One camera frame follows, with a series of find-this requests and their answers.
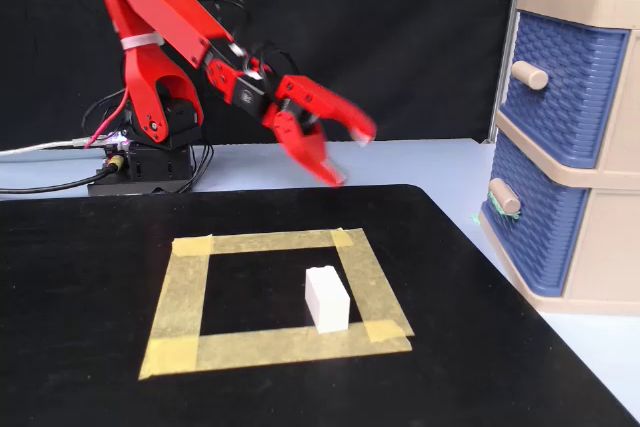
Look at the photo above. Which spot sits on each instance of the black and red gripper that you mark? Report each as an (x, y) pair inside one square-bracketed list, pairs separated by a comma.
[(250, 96)]

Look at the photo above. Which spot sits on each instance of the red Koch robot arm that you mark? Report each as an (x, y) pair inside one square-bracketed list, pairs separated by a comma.
[(160, 12)]

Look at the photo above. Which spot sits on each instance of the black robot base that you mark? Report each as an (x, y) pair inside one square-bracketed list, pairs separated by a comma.
[(150, 167)]

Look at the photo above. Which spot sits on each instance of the white rectangular cube block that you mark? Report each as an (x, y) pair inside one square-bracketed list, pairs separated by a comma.
[(327, 304)]

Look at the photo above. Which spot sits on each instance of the beige plastic drawer cabinet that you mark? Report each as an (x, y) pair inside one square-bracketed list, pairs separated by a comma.
[(615, 247)]

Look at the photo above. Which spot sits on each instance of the yellow masking tape strip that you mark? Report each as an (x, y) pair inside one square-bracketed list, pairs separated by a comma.
[(180, 297), (270, 242), (372, 287), (280, 347)]

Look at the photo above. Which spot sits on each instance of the black backdrop cloth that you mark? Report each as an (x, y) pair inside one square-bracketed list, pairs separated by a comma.
[(400, 22)]

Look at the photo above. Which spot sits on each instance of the controller board with purple light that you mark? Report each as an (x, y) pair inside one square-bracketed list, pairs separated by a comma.
[(117, 139)]

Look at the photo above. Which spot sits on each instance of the black table mat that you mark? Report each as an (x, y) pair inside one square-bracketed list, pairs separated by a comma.
[(75, 272)]

